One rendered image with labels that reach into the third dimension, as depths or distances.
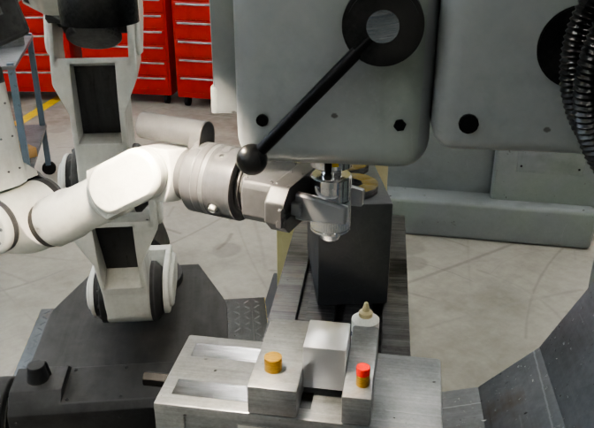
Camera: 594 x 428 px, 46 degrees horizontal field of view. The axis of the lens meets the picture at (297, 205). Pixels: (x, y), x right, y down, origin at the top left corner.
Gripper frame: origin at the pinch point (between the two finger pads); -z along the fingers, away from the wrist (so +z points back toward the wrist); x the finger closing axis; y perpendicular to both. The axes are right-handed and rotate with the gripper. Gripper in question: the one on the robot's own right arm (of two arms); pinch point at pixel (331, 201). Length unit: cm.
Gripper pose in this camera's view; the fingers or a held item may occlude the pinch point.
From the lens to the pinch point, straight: 81.1
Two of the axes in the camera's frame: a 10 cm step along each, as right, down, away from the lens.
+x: 4.2, -3.7, 8.3
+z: -9.1, -1.8, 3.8
